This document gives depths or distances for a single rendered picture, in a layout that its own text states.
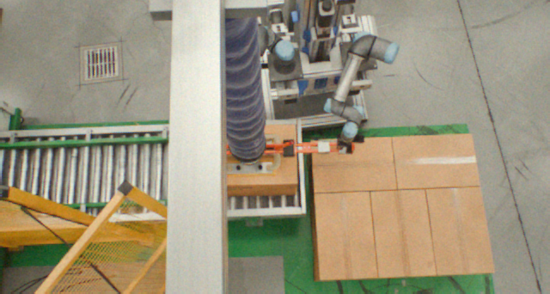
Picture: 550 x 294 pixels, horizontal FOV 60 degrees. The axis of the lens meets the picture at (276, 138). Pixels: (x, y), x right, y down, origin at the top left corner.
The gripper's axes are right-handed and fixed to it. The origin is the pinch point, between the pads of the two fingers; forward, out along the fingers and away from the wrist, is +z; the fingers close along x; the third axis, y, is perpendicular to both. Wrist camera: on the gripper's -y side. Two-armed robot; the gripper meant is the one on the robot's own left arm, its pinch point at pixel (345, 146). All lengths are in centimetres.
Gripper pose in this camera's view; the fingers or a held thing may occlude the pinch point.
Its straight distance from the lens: 298.6
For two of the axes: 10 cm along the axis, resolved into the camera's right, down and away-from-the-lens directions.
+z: 0.1, 2.9, 9.6
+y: -10.0, 0.2, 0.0
